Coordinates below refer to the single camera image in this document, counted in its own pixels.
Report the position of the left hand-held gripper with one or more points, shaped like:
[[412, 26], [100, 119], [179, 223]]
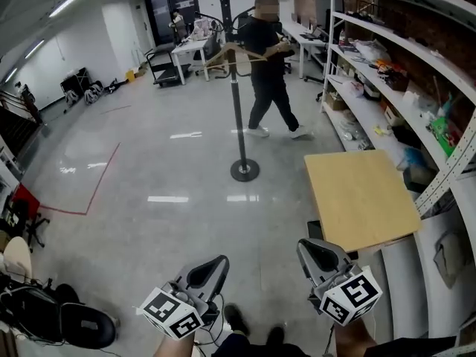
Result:
[[175, 311]]

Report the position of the grey backpack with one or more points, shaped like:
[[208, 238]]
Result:
[[93, 93], [70, 97]]

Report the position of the yellow bin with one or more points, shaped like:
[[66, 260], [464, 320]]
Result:
[[130, 75]]

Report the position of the person's left forearm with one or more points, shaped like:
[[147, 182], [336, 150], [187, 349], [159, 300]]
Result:
[[171, 348]]

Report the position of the grey cloth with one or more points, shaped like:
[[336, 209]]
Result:
[[451, 259]]

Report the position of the wooden clothes hanger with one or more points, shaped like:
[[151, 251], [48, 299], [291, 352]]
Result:
[[238, 50]]

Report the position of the red office chair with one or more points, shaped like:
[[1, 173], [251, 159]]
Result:
[[24, 205]]

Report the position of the small white desk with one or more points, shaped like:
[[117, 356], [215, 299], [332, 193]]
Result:
[[189, 47]]

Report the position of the black double door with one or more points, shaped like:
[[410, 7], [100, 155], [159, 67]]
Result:
[[167, 9]]

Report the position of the cardboard box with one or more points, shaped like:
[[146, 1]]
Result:
[[334, 102]]

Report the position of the long white desk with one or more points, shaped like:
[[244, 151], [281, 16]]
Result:
[[303, 37]]

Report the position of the white metal shelf unit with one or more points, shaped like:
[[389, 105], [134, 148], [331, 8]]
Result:
[[427, 266]]

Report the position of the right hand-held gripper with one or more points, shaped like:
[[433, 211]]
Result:
[[351, 296]]

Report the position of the dark computer monitor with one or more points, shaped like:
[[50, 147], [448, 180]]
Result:
[[323, 11]]

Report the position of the person's right forearm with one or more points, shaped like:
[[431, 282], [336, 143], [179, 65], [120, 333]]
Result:
[[353, 338]]

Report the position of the round beige board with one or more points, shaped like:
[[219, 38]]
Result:
[[18, 257]]

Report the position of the black metal coat rack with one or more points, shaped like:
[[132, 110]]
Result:
[[238, 117]]

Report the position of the black bag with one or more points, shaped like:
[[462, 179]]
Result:
[[405, 136]]

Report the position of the dark stair railing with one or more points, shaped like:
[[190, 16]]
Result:
[[16, 117]]

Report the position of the person's legs and shoes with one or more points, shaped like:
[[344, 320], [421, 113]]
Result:
[[256, 348]]

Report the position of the green box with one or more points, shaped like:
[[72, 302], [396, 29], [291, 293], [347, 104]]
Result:
[[444, 136]]

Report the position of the light wooden table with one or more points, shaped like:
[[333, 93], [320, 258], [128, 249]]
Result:
[[359, 195]]

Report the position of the black platform cart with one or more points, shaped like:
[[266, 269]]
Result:
[[167, 73]]

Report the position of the black padded chair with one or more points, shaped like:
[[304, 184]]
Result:
[[82, 329]]

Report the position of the black office chair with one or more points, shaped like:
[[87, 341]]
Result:
[[212, 48]]

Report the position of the blue plastic bag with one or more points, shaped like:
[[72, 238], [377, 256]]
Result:
[[411, 158]]

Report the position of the white plastic bag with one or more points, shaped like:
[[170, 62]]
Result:
[[352, 88]]

